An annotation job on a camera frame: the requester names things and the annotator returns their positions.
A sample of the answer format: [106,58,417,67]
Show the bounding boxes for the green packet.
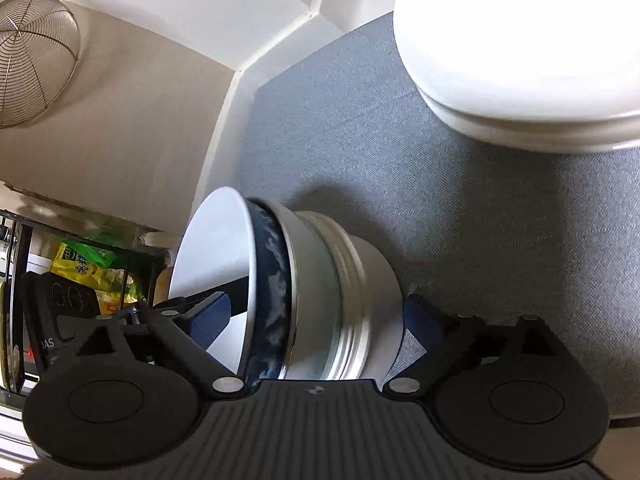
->
[82,232,139,268]

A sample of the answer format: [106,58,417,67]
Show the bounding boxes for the black wire rack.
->
[0,209,172,402]

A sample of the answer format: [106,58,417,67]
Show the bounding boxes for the metal wire strainer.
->
[0,0,82,130]

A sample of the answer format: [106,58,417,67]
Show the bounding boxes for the grey mat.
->
[235,10,640,432]

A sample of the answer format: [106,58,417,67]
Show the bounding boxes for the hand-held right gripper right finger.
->
[381,294,559,403]

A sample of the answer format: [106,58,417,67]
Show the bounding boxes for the yellow packet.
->
[51,241,144,317]

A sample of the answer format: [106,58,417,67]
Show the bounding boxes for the white bowl blue pattern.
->
[168,187,294,387]

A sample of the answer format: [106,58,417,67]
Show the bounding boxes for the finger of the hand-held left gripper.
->
[150,277,250,314]

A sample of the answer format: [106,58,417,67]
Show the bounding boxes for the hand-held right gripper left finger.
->
[74,292,249,403]

